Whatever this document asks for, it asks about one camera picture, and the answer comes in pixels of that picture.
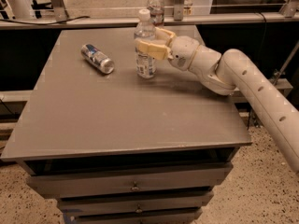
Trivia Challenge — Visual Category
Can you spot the grey drawer cabinet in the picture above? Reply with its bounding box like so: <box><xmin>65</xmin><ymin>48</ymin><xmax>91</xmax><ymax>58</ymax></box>
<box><xmin>2</xmin><ymin>28</ymin><xmax>250</xmax><ymax>224</ymax></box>

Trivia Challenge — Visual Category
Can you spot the drawer knob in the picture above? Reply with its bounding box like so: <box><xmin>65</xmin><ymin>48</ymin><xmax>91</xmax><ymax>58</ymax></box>
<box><xmin>131</xmin><ymin>182</ymin><xmax>140</xmax><ymax>192</ymax></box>
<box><xmin>135</xmin><ymin>205</ymin><xmax>143</xmax><ymax>214</ymax></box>

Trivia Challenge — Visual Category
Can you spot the clear upright water bottle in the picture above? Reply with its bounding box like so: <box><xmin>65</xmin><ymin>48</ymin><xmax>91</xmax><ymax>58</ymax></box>
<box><xmin>147</xmin><ymin>0</ymin><xmax>164</xmax><ymax>27</ymax></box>

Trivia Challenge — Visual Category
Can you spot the silver blue drink can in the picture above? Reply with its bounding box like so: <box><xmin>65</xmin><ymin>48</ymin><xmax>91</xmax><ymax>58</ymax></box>
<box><xmin>81</xmin><ymin>44</ymin><xmax>114</xmax><ymax>75</ymax></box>

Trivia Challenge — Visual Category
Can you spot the grey metal rail frame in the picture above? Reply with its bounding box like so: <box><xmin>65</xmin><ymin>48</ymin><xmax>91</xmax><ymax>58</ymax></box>
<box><xmin>1</xmin><ymin>0</ymin><xmax>299</xmax><ymax>27</ymax></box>

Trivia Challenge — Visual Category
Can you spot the top drawer knob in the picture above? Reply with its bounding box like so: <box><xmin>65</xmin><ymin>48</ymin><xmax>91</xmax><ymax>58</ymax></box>
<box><xmin>131</xmin><ymin>182</ymin><xmax>140</xmax><ymax>192</ymax></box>

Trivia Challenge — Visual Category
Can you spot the black cable on rail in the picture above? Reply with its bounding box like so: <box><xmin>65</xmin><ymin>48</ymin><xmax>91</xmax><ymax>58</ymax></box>
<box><xmin>0</xmin><ymin>15</ymin><xmax>92</xmax><ymax>26</ymax></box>

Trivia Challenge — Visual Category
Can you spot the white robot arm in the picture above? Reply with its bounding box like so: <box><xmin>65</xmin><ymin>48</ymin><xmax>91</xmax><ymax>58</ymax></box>
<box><xmin>135</xmin><ymin>28</ymin><xmax>299</xmax><ymax>174</ymax></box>

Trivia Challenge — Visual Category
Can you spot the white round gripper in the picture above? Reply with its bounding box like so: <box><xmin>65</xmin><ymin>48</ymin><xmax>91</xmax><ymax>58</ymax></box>
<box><xmin>135</xmin><ymin>27</ymin><xmax>200</xmax><ymax>71</ymax></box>

